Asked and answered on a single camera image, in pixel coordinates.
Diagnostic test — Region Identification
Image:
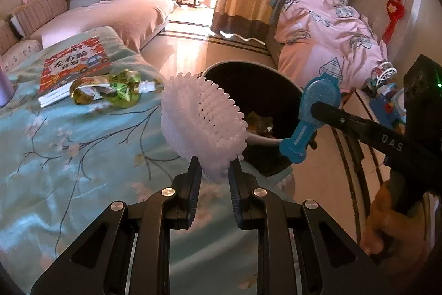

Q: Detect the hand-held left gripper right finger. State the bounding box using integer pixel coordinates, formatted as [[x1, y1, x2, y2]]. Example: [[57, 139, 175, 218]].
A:
[[228, 160, 395, 295]]

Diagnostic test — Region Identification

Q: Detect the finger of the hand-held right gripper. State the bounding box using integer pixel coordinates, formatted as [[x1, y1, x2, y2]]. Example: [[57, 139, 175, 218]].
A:
[[312, 101, 410, 159]]

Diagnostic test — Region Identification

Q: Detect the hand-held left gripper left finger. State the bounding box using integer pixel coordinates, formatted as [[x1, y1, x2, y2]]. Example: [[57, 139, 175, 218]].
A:
[[31, 157, 203, 295]]

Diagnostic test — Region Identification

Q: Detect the blue plastic toy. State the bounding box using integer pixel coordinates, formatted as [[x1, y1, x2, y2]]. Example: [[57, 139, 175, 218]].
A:
[[278, 75, 343, 165]]

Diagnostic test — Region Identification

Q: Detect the white foam net sleeve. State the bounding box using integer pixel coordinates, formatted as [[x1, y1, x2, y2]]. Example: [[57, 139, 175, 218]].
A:
[[160, 72, 248, 185]]

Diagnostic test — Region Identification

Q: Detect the black trash bin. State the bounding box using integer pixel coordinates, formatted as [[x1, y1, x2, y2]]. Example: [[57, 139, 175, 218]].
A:
[[200, 61, 307, 178]]

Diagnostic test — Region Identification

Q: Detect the person's right hand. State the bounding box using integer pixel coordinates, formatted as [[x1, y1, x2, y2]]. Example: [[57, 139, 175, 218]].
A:
[[360, 177, 436, 256]]

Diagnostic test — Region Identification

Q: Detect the blue white toy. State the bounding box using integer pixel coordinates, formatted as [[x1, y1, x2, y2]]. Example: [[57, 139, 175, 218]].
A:
[[367, 61, 407, 132]]

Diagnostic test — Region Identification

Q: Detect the brown wrapper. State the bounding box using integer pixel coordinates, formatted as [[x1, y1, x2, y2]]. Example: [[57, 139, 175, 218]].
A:
[[246, 111, 276, 137]]

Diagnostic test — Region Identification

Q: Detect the pink printed duvet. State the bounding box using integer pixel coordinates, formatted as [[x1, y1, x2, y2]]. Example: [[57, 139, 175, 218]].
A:
[[274, 0, 390, 90]]

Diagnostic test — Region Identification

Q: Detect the grey blue cloth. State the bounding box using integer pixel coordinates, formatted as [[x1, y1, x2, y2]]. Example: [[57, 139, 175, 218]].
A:
[[269, 0, 298, 23]]

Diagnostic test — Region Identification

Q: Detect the red picture book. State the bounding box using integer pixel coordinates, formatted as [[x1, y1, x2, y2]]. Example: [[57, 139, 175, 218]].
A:
[[38, 35, 112, 95]]

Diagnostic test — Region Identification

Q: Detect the pink bed cover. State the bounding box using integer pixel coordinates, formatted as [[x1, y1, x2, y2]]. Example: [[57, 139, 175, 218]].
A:
[[39, 0, 179, 53]]

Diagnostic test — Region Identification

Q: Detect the purple thermos bottle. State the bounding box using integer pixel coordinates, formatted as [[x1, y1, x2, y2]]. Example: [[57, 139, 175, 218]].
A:
[[0, 65, 15, 108]]

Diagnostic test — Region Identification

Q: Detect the number print sofa seat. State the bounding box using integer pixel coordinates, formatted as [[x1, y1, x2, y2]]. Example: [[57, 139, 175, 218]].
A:
[[0, 39, 43, 72]]

